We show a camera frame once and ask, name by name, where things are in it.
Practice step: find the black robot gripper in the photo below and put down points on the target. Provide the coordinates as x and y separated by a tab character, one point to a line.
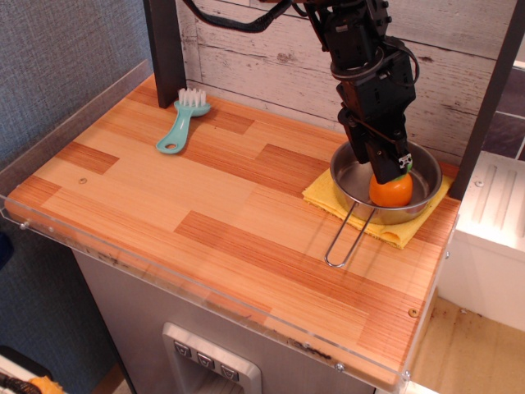
376	95

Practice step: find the orange toy fruit green top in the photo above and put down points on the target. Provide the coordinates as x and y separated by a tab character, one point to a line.
396	193

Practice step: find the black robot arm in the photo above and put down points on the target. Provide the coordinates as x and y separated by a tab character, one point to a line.
350	31

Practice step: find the stainless steel pan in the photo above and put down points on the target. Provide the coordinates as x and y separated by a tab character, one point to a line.
352	181

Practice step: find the yellow folded cloth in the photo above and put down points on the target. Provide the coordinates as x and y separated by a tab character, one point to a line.
322	194

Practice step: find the white toy sink unit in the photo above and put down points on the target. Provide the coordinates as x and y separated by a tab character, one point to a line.
483	270

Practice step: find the teal dish brush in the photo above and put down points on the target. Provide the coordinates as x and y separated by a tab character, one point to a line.
190	103

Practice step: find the clear acrylic front guard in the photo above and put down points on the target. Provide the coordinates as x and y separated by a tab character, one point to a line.
259	262

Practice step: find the clear acrylic guard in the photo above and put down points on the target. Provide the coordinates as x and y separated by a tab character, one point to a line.
51	144
259	262

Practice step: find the silver water dispenser panel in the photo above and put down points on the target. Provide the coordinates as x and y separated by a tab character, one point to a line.
200	366

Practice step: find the grey toy fridge cabinet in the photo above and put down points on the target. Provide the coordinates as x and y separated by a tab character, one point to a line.
135	311

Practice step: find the clear acrylic left guard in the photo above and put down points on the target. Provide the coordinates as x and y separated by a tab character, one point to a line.
51	144

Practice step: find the yellow object at corner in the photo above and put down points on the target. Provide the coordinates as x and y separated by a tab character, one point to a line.
47	385

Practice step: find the dark right post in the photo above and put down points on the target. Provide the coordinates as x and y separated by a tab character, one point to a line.
504	63

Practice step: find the dark post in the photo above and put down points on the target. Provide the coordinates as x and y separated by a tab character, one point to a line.
504	63
166	49

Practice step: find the dark left post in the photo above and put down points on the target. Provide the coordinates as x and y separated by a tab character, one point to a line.
166	49

